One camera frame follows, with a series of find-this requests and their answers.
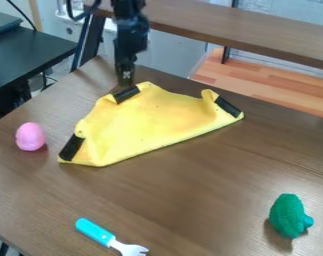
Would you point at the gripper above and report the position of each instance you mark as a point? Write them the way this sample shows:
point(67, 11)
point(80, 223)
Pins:
point(131, 38)

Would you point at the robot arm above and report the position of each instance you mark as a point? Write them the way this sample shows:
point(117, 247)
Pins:
point(125, 8)

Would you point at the yellow cloth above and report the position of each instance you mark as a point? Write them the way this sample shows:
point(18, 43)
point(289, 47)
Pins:
point(146, 126)

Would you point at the black desk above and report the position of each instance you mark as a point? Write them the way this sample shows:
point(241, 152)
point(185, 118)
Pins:
point(21, 56)

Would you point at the pink toy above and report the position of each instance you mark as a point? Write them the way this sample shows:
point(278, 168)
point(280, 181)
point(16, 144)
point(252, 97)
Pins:
point(29, 136)

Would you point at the brown wooden bench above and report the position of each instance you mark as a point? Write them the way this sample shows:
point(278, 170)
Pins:
point(239, 31)

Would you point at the green toy broccoli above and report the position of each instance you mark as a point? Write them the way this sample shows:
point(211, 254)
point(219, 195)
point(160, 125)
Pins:
point(289, 216)

